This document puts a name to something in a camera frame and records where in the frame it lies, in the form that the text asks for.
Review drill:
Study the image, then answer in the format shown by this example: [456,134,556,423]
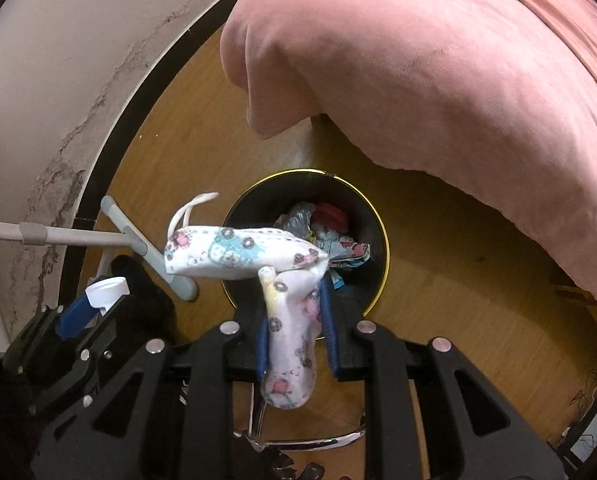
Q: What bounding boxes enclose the chrome stool base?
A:
[232,383,367,453]

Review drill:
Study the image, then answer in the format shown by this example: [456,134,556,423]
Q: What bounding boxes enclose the pink bed sheet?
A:
[220,0,597,301]

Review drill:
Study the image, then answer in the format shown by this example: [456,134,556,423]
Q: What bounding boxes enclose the black round trash bin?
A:
[224,168,391,313]

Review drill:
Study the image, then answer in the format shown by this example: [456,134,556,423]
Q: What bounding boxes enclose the trash pile in bin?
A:
[274,203,371,290]

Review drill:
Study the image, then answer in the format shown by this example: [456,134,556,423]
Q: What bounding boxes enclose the white small cup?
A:
[85,276,129,315]

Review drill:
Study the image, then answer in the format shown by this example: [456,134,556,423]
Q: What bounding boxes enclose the patterned white fabric pouch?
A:
[164,192,330,410]

